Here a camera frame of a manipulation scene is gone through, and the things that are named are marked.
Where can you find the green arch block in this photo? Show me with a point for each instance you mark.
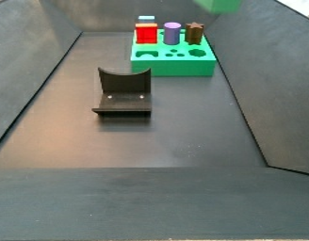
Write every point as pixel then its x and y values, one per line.
pixel 218 6

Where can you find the green shape sorter board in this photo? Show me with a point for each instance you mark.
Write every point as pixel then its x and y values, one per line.
pixel 173 60

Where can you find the black curved stand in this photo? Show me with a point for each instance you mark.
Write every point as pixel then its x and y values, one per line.
pixel 125 92

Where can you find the red rectangular block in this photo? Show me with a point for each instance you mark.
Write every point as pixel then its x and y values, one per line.
pixel 146 33

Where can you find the purple cylinder block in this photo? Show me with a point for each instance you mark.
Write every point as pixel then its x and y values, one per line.
pixel 172 33

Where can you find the brown star block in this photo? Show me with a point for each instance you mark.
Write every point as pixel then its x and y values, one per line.
pixel 194 32

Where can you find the light blue square block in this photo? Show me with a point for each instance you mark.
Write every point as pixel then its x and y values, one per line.
pixel 146 19

